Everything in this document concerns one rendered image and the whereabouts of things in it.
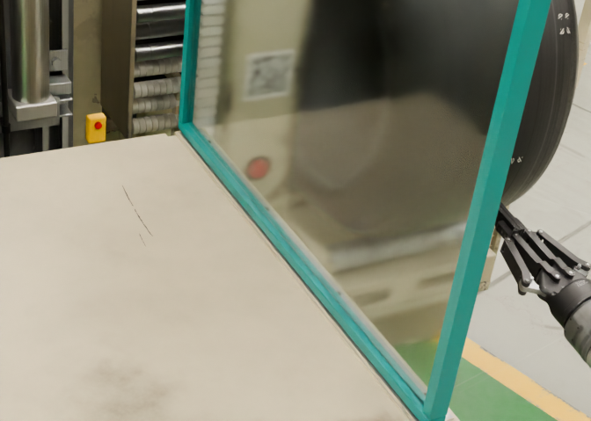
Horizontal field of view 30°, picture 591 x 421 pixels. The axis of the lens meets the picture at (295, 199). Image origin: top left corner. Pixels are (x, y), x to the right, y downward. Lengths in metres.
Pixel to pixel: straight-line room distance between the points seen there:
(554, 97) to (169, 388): 0.86
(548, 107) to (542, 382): 1.54
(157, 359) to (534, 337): 2.31
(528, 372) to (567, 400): 0.13
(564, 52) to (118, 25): 0.80
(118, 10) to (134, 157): 0.74
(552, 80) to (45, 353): 0.90
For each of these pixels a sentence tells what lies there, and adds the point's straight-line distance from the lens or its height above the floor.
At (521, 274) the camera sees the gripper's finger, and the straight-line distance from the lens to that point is 1.62.
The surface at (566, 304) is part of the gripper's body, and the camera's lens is 1.59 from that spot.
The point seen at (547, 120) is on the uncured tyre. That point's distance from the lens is 1.66.
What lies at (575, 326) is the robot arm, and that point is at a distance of 1.58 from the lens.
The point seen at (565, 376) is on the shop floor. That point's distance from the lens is 3.13.
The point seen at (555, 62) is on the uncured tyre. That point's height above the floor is 1.29.
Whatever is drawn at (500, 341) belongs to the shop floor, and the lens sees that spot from 3.18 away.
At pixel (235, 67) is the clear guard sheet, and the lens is 1.19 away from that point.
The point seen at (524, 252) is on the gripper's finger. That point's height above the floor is 1.03.
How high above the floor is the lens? 1.93
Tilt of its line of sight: 32 degrees down
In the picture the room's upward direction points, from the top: 8 degrees clockwise
